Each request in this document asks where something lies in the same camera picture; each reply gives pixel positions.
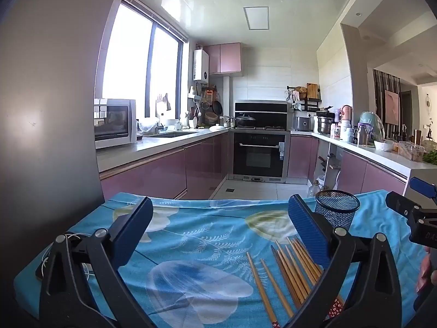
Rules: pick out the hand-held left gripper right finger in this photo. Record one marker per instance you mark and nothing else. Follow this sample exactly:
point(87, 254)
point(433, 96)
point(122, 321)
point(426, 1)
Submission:
point(307, 229)

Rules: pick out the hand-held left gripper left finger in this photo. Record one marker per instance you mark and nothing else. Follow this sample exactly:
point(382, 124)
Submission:
point(133, 235)

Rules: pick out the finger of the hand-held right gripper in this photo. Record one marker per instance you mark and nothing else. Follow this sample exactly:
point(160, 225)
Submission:
point(399, 203)
point(423, 186)

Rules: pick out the black mesh utensil holder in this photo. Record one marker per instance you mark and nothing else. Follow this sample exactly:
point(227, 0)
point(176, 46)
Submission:
point(338, 211)

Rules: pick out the bunch of bamboo chopsticks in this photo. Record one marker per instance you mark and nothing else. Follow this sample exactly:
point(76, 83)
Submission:
point(293, 273)

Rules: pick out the person's right hand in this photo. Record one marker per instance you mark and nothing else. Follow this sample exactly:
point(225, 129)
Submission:
point(429, 273)

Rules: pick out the green leafy vegetables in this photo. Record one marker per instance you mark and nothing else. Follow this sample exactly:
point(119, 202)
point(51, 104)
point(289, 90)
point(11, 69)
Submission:
point(432, 157)

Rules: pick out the clear plastic container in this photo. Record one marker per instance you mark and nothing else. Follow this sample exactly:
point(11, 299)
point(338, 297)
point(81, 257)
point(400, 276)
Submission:
point(411, 150)

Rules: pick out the plastic oil bottle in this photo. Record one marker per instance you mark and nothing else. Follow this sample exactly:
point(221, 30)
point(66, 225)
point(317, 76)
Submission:
point(313, 189)

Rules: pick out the short pink base cabinets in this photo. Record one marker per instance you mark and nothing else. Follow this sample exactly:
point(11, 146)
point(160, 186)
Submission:
point(358, 174)

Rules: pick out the white bowl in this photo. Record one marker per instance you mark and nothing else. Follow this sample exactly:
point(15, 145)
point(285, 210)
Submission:
point(384, 146)

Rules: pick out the long pink base cabinets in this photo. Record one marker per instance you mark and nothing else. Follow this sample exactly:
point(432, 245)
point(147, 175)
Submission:
point(153, 174)

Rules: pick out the blue leaf printed tablecloth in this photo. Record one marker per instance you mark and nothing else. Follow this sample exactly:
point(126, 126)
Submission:
point(205, 239)

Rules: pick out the steel thermos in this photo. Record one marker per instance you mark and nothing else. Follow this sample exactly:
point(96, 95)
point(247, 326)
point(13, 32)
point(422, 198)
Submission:
point(363, 136)

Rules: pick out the green plastic bag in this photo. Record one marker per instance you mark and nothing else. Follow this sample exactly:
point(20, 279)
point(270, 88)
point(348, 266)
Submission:
point(374, 123)

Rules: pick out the black built-in oven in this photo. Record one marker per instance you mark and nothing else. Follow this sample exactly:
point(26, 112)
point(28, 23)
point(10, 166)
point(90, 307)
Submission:
point(259, 157)

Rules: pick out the stainless steel pot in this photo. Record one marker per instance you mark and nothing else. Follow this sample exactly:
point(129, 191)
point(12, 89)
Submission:
point(324, 125)

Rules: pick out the pink bottle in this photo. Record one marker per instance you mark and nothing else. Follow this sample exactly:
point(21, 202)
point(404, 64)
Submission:
point(346, 112)

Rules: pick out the silver rice cooker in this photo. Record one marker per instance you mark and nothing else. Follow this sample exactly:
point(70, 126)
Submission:
point(301, 123)

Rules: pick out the kitchen sink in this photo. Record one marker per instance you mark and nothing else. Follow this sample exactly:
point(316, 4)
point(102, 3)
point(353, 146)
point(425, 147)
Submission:
point(174, 134)

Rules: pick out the white microwave oven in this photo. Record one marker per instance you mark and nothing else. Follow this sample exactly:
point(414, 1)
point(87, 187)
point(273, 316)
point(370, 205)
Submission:
point(112, 123)

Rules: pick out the black wok with lid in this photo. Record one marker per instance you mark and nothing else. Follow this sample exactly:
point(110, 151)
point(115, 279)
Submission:
point(245, 120)

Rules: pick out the black range hood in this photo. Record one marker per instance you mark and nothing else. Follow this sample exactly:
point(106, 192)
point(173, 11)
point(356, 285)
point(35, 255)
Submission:
point(261, 107)

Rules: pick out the wooden cutting board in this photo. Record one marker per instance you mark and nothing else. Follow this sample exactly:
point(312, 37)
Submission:
point(312, 90)

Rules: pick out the black frying pan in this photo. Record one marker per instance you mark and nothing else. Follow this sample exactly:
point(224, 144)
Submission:
point(217, 108)

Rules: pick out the grey steel refrigerator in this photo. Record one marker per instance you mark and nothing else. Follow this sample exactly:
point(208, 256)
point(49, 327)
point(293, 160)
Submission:
point(51, 109)

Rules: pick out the kitchen window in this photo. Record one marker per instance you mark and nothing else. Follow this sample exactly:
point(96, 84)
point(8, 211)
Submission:
point(129, 58)

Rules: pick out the white water heater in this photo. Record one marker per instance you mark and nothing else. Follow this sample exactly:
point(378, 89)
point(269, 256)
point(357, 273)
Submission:
point(200, 65)

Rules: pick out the ceiling light panel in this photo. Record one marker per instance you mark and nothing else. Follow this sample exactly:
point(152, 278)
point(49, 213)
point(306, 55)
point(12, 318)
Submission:
point(256, 17)

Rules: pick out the wall painting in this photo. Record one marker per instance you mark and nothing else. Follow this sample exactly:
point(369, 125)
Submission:
point(392, 106)

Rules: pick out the black wall rack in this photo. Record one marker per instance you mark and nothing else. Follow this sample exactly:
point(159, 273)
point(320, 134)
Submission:
point(312, 104)

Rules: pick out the pink wall cabinet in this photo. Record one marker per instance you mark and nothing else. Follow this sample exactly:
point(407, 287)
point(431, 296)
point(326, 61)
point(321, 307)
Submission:
point(228, 58)

